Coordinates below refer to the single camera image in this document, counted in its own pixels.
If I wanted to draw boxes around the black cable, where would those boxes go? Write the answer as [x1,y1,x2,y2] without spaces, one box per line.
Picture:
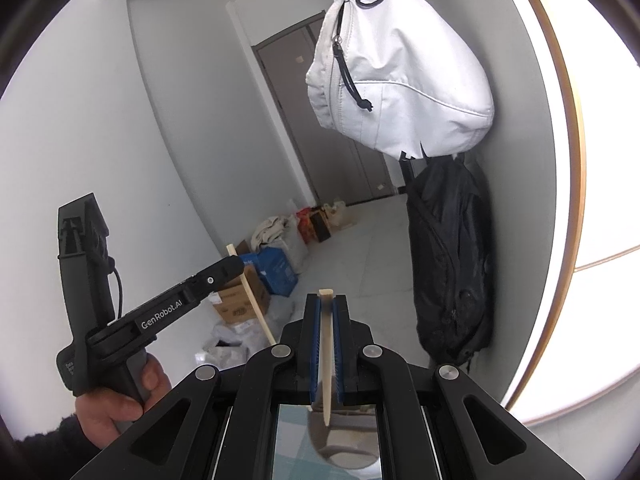
[105,257,124,323]

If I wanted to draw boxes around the beige cloth bag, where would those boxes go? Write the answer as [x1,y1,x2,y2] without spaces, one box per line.
[250,215,288,251]

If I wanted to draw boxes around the white parcel bag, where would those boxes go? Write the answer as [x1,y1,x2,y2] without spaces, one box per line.
[195,345,251,371]

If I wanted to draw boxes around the white sling bag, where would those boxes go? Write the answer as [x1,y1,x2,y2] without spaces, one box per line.
[306,0,496,161]

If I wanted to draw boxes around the yellow black paper bag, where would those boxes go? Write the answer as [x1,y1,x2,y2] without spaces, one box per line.
[307,207,332,243]

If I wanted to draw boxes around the round gold-framed mirror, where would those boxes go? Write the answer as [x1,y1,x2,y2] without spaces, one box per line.
[487,0,640,428]

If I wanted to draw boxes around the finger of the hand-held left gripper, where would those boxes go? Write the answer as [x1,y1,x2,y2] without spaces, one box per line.
[185,255,247,307]

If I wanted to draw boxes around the beige plastic bag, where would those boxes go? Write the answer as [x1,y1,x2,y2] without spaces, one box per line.
[325,201,353,231]

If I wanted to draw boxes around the translucent white plastic bag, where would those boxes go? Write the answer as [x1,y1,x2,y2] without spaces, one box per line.
[282,215,311,273]

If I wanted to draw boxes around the black backpack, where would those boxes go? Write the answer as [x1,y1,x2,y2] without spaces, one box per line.
[406,152,496,373]

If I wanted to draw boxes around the person's left forearm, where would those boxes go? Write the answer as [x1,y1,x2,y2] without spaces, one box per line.
[0,407,103,480]

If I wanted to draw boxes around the pale wooden chopstick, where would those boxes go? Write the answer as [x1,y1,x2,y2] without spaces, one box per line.
[226,243,278,347]
[318,288,335,428]

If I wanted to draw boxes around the person's left hand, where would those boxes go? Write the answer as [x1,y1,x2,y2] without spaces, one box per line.
[75,352,173,451]

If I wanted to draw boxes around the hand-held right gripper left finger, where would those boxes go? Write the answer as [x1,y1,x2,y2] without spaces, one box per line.
[70,295,319,480]

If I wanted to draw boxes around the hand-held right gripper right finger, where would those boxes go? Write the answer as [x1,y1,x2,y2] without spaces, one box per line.
[335,295,586,480]

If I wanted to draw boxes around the teal checked tablecloth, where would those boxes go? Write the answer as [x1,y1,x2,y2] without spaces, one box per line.
[272,452,383,480]

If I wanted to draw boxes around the brown cardboard box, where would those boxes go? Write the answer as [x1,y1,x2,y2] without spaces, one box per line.
[215,265,272,325]

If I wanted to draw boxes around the grey parcel bag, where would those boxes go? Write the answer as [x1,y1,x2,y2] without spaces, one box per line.
[202,305,301,356]

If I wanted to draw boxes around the blue cardboard box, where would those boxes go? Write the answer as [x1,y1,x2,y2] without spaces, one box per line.
[240,246,299,297]

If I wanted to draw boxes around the white utensil holder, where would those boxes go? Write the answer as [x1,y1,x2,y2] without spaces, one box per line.
[307,405,382,470]

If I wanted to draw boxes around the grey door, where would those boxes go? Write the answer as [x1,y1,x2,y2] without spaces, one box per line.
[251,15,401,206]

